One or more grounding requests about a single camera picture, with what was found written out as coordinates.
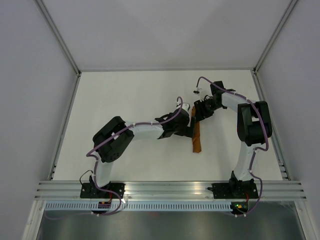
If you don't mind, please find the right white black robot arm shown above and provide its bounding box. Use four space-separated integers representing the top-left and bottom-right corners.
194 81 273 199

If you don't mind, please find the aluminium frame post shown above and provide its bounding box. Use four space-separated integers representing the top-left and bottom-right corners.
34 0 81 77
251 0 300 75

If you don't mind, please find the right aluminium frame post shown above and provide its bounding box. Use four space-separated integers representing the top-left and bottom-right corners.
251 0 300 75

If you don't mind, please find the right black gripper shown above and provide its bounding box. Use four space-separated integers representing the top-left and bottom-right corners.
194 98 223 123

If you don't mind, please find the left aluminium frame post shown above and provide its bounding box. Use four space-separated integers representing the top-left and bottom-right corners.
34 0 81 77

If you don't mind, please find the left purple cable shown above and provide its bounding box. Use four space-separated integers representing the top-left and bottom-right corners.
43 96 184 221

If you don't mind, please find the purple cable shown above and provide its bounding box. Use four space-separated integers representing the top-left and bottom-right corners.
43 96 184 221
196 76 270 218

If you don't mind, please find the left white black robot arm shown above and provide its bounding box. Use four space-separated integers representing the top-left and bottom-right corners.
86 108 196 198

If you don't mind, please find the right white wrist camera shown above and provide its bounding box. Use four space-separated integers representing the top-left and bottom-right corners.
193 87 208 102

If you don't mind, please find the white slotted cable duct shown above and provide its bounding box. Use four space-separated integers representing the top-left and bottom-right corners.
45 201 232 212

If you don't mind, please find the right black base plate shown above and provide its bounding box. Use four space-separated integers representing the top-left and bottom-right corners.
211 183 259 200

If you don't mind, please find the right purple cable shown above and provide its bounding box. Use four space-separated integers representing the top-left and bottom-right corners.
196 76 270 218

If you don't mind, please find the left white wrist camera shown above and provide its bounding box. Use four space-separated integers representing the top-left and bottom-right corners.
177 102 191 112

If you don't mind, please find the aluminium front rail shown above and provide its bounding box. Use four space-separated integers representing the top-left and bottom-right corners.
34 180 307 202

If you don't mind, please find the brown cloth napkin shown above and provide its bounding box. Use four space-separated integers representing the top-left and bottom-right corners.
192 121 202 154

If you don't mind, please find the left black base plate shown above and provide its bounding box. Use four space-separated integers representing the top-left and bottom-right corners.
80 182 125 199

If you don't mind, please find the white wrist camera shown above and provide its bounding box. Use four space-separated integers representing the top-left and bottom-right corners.
177 102 191 112
193 87 208 102

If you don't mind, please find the rear aluminium frame bar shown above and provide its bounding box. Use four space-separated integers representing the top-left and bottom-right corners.
79 66 255 73

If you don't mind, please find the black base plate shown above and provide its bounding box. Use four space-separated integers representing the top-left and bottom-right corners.
211 183 259 200
80 182 125 199

